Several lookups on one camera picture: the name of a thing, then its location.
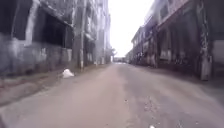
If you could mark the rubble strewn dirt verge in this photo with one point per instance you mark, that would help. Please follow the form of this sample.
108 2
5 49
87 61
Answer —
30 85

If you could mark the bare tree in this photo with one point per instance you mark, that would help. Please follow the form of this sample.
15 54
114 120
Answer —
112 52

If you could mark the low distant building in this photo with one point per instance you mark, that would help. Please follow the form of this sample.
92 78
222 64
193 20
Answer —
119 60

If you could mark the robot's own part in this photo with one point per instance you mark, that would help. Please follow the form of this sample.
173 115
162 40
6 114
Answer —
152 126

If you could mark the brown dirt road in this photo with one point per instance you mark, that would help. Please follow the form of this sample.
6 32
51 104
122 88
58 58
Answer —
120 96

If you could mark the grey utility pole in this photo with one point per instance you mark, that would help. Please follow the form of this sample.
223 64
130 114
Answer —
82 36

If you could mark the grey concrete building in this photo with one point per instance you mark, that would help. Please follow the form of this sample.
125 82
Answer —
36 40

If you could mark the long dark building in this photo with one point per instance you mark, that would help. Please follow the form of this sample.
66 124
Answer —
180 36

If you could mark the white plastic bag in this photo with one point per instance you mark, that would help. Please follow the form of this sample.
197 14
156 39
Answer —
67 73

